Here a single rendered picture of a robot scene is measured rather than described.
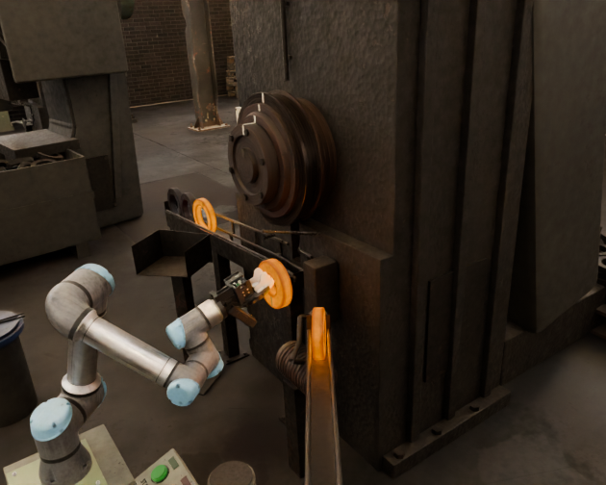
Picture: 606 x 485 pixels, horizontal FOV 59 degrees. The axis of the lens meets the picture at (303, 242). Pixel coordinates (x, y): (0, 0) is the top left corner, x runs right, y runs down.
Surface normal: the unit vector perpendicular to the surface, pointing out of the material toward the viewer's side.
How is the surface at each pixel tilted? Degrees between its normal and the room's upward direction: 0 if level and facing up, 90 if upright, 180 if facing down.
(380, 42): 90
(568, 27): 90
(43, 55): 90
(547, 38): 90
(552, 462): 0
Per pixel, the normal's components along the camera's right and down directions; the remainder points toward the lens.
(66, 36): 0.67, 0.26
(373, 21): -0.83, 0.25
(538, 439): -0.05, -0.92
